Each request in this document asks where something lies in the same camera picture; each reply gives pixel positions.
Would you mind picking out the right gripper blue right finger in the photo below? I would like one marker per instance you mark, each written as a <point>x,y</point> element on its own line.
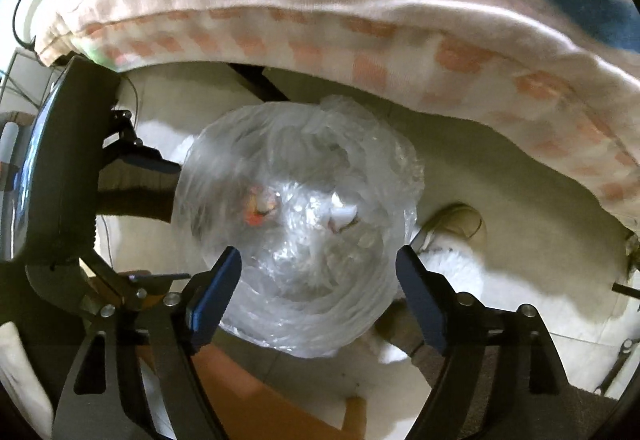
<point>530,393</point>

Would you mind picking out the pink patterned bed quilt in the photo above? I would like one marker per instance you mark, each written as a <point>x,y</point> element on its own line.
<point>559,78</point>

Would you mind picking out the clear plastic trash bag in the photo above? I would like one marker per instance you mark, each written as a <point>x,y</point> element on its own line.
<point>303,290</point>

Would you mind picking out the red wrapper ball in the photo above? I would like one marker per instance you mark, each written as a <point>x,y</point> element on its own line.
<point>259,205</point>

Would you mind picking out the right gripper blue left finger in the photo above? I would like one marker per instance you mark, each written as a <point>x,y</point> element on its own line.
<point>103,396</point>

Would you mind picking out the white tissue wad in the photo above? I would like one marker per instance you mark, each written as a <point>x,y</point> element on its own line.
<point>340,215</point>

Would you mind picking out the white slipper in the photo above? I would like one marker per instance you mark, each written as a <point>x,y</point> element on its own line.
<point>457,227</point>

